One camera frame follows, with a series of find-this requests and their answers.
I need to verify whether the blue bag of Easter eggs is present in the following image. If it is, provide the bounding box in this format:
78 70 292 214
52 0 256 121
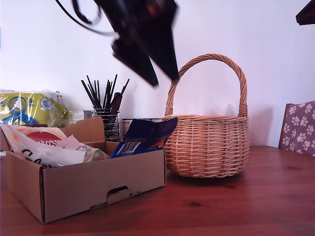
110 117 178 159

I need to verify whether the white bag with red logo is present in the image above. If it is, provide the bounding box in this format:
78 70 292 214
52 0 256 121
1 124 71 158

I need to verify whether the brown cardboard box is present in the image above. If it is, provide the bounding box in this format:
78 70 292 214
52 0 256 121
0 117 166 224

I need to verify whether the thin black stick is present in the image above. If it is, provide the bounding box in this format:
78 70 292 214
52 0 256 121
103 79 109 109
81 79 98 109
108 74 118 109
120 78 130 96
96 80 102 109
86 75 101 109

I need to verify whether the tin can with white label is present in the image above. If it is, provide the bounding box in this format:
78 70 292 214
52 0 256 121
122 118 151 143

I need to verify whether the white labelled carton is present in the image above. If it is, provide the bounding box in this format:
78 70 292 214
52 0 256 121
70 111 85 123

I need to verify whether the yellow green plastic wrapped package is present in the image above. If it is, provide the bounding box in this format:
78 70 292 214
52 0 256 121
0 89 72 128

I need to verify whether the brown handled knife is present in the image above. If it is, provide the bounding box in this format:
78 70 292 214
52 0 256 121
111 92 123 115

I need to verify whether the wire utensil holder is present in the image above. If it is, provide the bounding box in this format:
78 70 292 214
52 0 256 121
93 108 121 143

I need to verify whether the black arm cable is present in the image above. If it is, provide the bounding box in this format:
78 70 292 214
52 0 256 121
72 0 102 25
55 0 116 37

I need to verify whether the woven wicker basket with handle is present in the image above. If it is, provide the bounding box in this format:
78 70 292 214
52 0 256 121
161 53 250 179

